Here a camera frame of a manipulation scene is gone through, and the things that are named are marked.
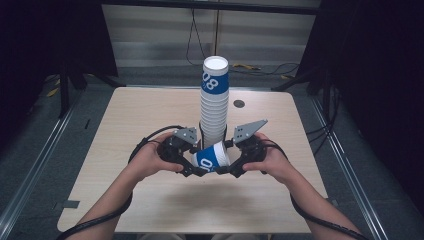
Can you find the person's right hand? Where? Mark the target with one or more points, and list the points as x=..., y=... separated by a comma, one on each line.
x=276, y=163

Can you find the yellow floor tape piece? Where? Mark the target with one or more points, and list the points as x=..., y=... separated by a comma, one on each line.
x=52, y=92

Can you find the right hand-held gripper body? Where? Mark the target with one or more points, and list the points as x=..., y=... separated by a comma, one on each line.
x=251, y=150

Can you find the blue banded white paper cup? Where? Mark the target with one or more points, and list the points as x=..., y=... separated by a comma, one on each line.
x=208, y=158

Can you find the dark round table grommet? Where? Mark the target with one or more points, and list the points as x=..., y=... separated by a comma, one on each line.
x=239, y=103

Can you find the grey tape strip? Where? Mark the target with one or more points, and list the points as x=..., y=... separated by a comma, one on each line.
x=332, y=202
x=70, y=204

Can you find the black metal stand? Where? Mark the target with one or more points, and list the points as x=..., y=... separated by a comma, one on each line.
x=64, y=90

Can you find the person's left hand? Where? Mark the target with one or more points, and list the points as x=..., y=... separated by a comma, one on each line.
x=148, y=163

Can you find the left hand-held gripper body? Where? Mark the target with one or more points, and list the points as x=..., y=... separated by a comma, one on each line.
x=171, y=150

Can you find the stack of white paper cups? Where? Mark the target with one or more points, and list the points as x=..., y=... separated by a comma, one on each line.
x=214, y=110

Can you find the dark curtain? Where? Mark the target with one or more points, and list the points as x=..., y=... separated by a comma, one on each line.
x=373, y=66
x=50, y=43

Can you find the metal floor rail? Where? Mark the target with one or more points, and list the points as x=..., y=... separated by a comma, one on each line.
x=346, y=166
x=31, y=173

